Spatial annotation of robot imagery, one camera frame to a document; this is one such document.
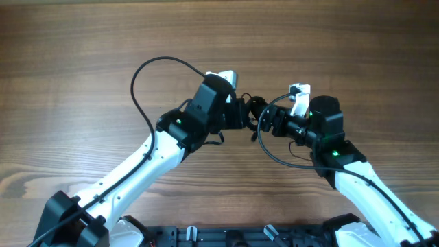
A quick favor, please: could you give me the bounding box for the black USB cable bundle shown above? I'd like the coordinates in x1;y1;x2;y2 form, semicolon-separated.
204;92;268;145

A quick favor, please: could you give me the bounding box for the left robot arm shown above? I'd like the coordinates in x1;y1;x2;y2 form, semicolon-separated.
31;71;244;246

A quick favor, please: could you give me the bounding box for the black right camera cable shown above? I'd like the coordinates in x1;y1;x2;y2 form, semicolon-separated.
256;87;429;247

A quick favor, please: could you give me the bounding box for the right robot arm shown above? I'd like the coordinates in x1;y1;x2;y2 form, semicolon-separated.
252;96;438;246

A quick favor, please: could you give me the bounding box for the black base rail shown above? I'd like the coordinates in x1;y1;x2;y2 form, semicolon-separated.
142;225;338;247

